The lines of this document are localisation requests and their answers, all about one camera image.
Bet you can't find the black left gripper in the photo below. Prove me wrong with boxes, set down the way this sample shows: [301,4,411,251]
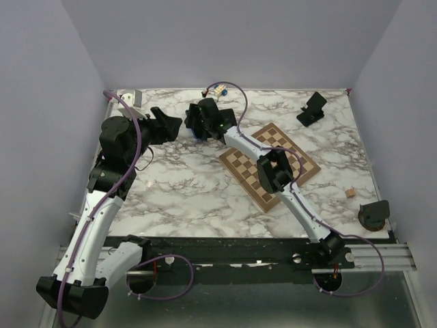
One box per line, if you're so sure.
[123,106,183,165]

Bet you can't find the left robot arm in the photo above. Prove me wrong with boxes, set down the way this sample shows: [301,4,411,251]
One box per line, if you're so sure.
[36,107,182,319]

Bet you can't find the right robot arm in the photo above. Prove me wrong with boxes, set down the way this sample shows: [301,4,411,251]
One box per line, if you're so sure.
[184,98,345,268]

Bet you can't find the black phone stand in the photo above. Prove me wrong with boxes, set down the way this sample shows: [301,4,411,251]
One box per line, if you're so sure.
[296,92,327,127]

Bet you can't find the toy brick car blue wheels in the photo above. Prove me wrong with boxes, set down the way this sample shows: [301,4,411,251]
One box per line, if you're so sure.
[214,84,227,98]

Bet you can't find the wooden chessboard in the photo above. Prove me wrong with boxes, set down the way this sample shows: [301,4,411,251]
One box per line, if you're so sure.
[218,122,322,214]

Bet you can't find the small wooden block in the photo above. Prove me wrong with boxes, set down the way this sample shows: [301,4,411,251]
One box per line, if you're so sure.
[345,188,356,199]

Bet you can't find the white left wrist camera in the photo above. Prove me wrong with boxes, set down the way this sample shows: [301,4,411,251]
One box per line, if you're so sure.
[114,89,146,120]

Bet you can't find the black table front rail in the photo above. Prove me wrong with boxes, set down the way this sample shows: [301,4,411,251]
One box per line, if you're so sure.
[126,237,354,287]

